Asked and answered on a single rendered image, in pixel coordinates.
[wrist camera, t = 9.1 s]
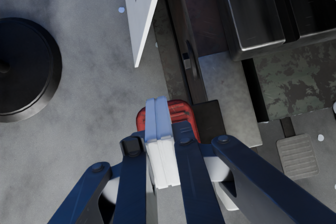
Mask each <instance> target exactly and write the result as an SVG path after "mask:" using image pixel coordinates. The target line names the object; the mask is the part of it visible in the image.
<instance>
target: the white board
mask: <svg viewBox="0 0 336 224"><path fill-rule="evenodd" d="M157 1H158V0H125V3H126V10H127V17H128V24H129V31H130V38H131V46H132V53H133V60H134V67H135V68H136V67H138V66H139V62H140V59H141V55H142V52H143V49H144V45H145V42H146V38H147V35H148V32H149V28H150V25H151V21H152V18H153V14H154V11H155V8H156V4H157Z"/></svg>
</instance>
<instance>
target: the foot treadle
mask: <svg viewBox="0 0 336 224"><path fill-rule="evenodd" d="M279 120H280V123H281V126H282V130H283V133H284V137H285V138H282V139H278V140H277V141H276V143H275V144H276V148H277V152H278V156H279V159H280V163H281V167H282V171H283V174H284V175H286V176H287V177H288V178H290V179H291V180H292V181H293V180H297V179H302V178H306V177H311V176H315V175H318V174H319V173H320V169H319V166H318V162H317V158H316V155H315V151H314V148H313V144H312V141H311V137H310V136H309V135H308V134H300V135H296V134H295V130H294V127H293V124H292V120H291V117H286V118H281V119H279Z"/></svg>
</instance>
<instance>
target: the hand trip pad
mask: <svg viewBox="0 0 336 224"><path fill-rule="evenodd" d="M167 104H168V109H169V113H170V118H171V122H172V124H173V123H178V122H183V121H188V122H189V123H190V124H191V127H192V130H193V133H194V136H195V138H196V139H197V141H198V143H201V141H200V137H199V132H198V128H197V124H196V120H195V115H194V111H193V109H192V107H191V105H190V104H189V103H188V102H186V101H184V100H182V99H173V100H169V101H167ZM145 123H146V107H143V108H142V109H141V110H140V111H139V112H138V114H137V116H136V128H137V131H138V132H139V131H144V130H145Z"/></svg>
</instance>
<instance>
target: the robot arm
mask: <svg viewBox="0 0 336 224"><path fill-rule="evenodd" d="M119 145H120V148H121V152H122V155H123V158H122V162H120V163H118V164H116V165H114V166H111V165H110V163H109V162H106V161H102V162H96V163H94V164H93V165H91V166H89V167H88V168H87V169H86V171H85V172H84V174H83V175H82V176H81V178H80V179H79V180H78V182H77V183H76V184H75V186H74V187H73V189H72V190H71V191H70V193H69V194H68V195H67V197H66V198H65V200H64V201H63V202H62V204H61V205H60V206H59V208H58V209H57V210H56V212H55V213H54V215H53V216H52V217H51V219H50V220H49V221H48V223H47V224H158V204H157V190H156V188H158V189H163V188H167V187H168V185H172V186H177V185H180V186H181V192H182V198H183V204H184V210H185V216H186V222H187V224H226V223H225V220H224V217H223V214H222V211H221V208H220V205H219V202H218V200H217V197H216V194H215V191H214V188H213V185H212V182H218V184H219V186H220V187H221V189H222V190H223V191H224V192H225V193H226V195H227V196H228V197H229V198H230V199H231V200H232V202H233V203H234V204H235V205H236V206H237V207H238V209H239V210H240V211H241V212H242V213H243V214H244V216H245V217H246V218H247V219H248V220H249V222H250V223H251V224H336V213H335V212H334V211H332V210H331V209H330V208H328V207H327V206H326V205H324V204H323V203H322V202H320V201H319V200H318V199H316V198H315V197H314V196H312V195H311V194H310V193H308V192H307V191H306V190H304V189H303V188H302V187H300V186H299V185H298V184H297V183H295V182H294V181H293V180H291V179H290V178H289V177H287V176H286V175H285V174H283V173H282V172H281V171H279V170H278V169H277V168H275V167H274V166H273V165H271V164H270V163H269V162H267V161H266V160H265V159H263V158H262V157H261V156H260V155H258V154H257V153H256V152H254V151H253V150H252V149H250V148H249V147H248V146H246V145H245V144H244V143H242V142H241V141H240V140H238V139H237V138H236V137H234V136H232V135H228V134H225V135H224V134H222V135H219V136H217V137H215V138H213V139H212V141H211V144H202V143H199V142H198V140H197V139H196V138H195V135H194V132H193V129H192V126H191V123H190V122H188V121H181V122H176V123H172V121H171V116H170V112H169V107H168V103H167V98H166V96H164V95H163V96H158V97H157V98H156V99H154V98H149V99H147V101H146V103H145V130H142V131H137V132H133V133H132V134H131V135H130V136H127V137H125V138H123V139H122V140H121V141H120V142H119Z"/></svg>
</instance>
